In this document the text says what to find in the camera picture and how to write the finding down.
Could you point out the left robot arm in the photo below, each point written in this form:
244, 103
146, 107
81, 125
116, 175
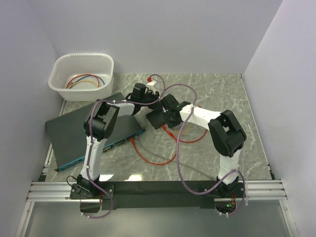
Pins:
100, 124

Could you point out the small black switch box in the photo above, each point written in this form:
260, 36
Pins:
158, 118

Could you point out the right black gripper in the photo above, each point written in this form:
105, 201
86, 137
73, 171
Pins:
171, 124

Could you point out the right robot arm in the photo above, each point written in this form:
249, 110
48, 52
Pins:
227, 135

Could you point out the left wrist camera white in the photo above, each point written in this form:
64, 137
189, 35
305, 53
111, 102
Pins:
152, 85

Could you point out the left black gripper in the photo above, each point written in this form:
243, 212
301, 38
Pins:
157, 106

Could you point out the aluminium rail right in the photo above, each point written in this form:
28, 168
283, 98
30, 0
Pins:
265, 190

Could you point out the white plastic tub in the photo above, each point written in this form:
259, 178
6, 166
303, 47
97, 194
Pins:
83, 77

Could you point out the large black network switch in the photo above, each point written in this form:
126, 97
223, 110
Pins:
68, 138

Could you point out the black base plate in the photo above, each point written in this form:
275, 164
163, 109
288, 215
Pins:
153, 194

